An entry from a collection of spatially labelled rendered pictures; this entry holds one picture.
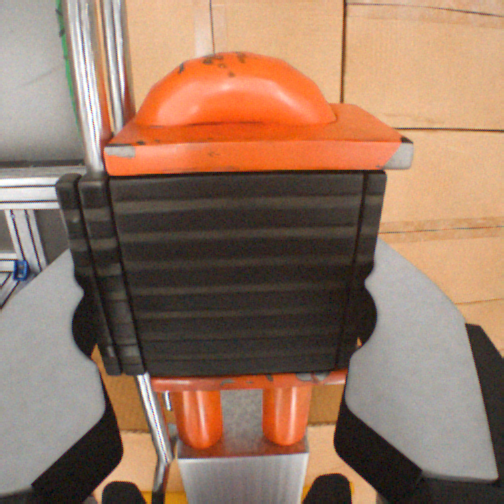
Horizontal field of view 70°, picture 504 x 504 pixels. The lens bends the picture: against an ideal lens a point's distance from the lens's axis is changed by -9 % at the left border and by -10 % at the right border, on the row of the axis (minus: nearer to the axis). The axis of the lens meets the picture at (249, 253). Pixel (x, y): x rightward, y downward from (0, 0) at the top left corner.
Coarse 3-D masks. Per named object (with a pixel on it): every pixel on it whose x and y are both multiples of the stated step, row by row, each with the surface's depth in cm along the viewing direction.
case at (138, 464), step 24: (96, 360) 48; (120, 384) 44; (336, 384) 44; (120, 408) 41; (312, 408) 42; (336, 408) 41; (120, 432) 39; (144, 432) 39; (312, 432) 40; (144, 456) 41; (312, 456) 43; (336, 456) 43; (120, 480) 44; (144, 480) 44; (168, 480) 44; (312, 480) 46; (360, 480) 47
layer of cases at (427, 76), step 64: (128, 0) 51; (192, 0) 52; (256, 0) 52; (320, 0) 53; (384, 0) 53; (448, 0) 53; (320, 64) 58; (384, 64) 58; (448, 64) 58; (448, 128) 66; (448, 192) 70; (448, 256) 78
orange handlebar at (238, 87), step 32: (192, 64) 10; (224, 64) 9; (256, 64) 10; (288, 64) 10; (160, 96) 10; (192, 96) 9; (224, 96) 9; (256, 96) 10; (288, 96) 10; (320, 96) 10; (192, 416) 16; (288, 416) 16
